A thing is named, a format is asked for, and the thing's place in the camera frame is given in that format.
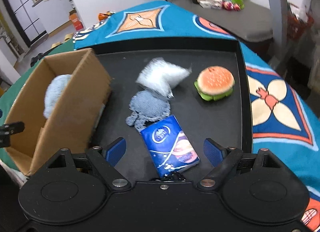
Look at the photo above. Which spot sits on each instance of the black stitched plush toy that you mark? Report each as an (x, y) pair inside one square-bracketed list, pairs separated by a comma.
[(173, 177)]

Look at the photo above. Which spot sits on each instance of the grey bench cushion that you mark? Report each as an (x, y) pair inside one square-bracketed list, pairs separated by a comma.
[(252, 24)]

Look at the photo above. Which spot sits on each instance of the brown cardboard box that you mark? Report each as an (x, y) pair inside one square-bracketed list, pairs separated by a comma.
[(74, 116)]

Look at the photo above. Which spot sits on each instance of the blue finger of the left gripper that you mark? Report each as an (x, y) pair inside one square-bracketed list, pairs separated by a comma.
[(12, 128)]

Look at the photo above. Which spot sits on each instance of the grey desk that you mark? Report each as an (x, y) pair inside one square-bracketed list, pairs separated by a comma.
[(282, 46)]

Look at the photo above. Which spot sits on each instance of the green lidded cup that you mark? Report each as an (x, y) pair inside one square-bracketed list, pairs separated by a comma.
[(239, 3)]

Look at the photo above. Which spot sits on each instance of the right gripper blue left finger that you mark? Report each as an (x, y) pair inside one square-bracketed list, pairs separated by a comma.
[(103, 160)]

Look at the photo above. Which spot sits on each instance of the light blue fluffy plush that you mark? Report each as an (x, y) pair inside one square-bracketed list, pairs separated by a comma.
[(53, 93)]

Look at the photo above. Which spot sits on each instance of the blue denim jellyfish patch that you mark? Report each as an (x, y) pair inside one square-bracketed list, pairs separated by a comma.
[(146, 108)]

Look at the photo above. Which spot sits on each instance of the orange bag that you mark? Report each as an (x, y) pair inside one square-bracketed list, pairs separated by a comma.
[(104, 16)]

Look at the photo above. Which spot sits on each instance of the red basket under desk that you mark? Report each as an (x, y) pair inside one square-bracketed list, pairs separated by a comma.
[(298, 21)]

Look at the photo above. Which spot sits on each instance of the black shallow tray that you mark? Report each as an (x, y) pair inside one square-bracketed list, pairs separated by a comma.
[(227, 121)]

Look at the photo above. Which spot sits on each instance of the blue tissue pack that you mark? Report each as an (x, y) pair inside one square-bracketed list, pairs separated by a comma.
[(169, 147)]

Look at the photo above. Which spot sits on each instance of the black slipper pair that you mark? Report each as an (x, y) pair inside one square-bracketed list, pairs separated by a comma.
[(37, 58)]

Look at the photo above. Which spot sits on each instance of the blue patterned blanket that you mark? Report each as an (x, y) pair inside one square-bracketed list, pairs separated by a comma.
[(281, 119)]

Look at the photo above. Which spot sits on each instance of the green cloth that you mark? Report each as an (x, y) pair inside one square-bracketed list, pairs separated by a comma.
[(8, 98)]

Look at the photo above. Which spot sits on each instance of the clear bag white filling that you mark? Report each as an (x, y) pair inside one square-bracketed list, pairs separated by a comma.
[(161, 77)]

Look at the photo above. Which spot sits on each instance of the burger plush toy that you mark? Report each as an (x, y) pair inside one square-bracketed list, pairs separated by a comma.
[(214, 83)]

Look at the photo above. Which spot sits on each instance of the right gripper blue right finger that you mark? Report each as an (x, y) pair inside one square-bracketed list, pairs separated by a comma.
[(224, 162)]

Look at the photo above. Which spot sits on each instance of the orange carton on floor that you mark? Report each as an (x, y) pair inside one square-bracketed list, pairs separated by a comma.
[(73, 17)]

